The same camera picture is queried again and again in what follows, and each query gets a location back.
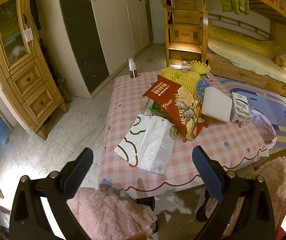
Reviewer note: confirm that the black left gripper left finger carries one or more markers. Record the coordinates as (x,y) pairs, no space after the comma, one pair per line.
(28,219)

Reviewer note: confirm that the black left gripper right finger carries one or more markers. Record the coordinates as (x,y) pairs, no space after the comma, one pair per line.
(256,217)

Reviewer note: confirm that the white milk carton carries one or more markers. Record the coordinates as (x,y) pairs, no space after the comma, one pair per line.
(240,112)

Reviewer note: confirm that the white foam block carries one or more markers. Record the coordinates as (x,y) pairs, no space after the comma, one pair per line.
(216,104)

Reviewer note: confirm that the red Ultraman paper bag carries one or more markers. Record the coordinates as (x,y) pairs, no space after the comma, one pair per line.
(183,108)

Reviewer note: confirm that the white plastic bag brown lines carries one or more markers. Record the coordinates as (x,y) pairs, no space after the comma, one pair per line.
(148,144)

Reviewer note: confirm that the yellow foam fruit net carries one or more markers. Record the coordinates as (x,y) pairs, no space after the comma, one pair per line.
(188,80)

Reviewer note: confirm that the green white medicine box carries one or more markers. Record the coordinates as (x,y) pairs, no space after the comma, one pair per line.
(156,108)

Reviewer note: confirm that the pink lined trash bin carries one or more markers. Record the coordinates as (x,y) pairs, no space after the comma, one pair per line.
(265,129)

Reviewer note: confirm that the pink fluffy stool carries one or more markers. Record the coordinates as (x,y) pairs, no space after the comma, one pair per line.
(105,215)
(274,174)

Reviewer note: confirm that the pink checkered tablecloth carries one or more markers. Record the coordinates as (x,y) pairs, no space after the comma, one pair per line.
(233,146)

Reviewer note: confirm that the rainbow oval rug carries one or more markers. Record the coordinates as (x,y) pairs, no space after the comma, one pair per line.
(270,104)

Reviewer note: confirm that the plush toy on bed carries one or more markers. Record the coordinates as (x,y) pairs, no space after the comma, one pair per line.
(280,59)

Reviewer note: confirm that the yellow blanket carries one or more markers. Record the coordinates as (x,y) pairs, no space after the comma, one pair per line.
(267,48)

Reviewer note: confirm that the wooden bunk bed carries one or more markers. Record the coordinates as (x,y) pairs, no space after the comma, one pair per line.
(242,47)

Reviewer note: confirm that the white brown spray bottle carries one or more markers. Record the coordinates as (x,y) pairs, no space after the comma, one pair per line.
(132,68)

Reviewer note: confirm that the wooden cabinet with drawers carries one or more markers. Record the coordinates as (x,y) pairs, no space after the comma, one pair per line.
(25,77)

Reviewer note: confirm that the wooden stair drawers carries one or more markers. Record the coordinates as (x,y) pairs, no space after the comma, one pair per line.
(186,31)

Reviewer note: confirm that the white wardrobe with round holes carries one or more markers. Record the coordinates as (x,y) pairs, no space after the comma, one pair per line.
(103,34)

